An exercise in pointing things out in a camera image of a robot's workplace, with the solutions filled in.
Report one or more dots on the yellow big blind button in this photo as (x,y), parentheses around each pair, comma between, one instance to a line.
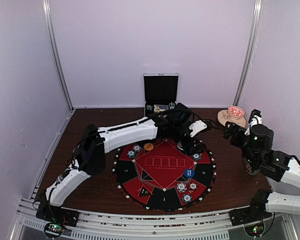
(148,147)

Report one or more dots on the chip on seat five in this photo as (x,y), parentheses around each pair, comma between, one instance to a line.
(136,148)

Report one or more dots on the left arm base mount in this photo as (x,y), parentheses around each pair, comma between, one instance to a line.
(65,217)

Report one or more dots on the aluminium poker case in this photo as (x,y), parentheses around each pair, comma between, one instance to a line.
(159,89)

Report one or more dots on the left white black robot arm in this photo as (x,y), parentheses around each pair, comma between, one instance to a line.
(89,156)

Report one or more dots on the teal chip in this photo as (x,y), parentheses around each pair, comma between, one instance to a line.
(131,154)

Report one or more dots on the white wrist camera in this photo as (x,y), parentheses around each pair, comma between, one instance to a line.
(255,117)
(197,127)

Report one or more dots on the red white patterned bowl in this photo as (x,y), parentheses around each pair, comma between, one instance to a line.
(236,111)

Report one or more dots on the white chip stack near ten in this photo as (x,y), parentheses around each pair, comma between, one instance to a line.
(181,187)

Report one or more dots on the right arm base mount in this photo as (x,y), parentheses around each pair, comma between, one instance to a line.
(250,215)

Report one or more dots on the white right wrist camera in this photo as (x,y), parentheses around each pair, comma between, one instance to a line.
(255,117)

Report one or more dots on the round red black poker mat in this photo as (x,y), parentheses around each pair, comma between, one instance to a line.
(150,179)

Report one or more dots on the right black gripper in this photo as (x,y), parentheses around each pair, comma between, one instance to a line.
(228,133)

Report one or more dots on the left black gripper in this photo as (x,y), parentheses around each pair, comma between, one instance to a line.
(186,147)

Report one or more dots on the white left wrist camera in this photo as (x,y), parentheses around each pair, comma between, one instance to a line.
(197,127)

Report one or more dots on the aluminium front rail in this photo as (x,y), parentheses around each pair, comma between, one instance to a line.
(213,225)

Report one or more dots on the blue small blind button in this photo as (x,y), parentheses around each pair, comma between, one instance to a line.
(189,173)

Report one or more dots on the dark blue green chip stack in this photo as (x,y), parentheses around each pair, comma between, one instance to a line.
(196,157)

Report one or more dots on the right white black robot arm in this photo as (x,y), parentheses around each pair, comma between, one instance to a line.
(255,143)

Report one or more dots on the chips in case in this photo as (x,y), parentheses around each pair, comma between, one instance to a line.
(171,105)

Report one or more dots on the round wooden board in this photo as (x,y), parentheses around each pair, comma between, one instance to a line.
(223,116)

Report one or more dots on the card decks in case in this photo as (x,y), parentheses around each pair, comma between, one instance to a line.
(158,108)

